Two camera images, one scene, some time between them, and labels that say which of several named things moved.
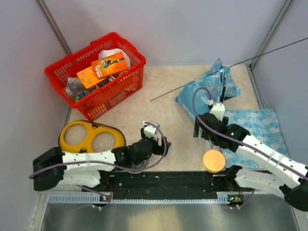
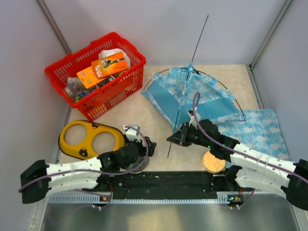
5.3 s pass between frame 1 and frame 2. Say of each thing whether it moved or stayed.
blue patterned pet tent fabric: moved
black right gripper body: moved
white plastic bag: stayed
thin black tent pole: moved
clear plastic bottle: stayed
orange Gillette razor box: stayed
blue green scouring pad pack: stayed
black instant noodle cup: stayed
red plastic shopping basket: stayed
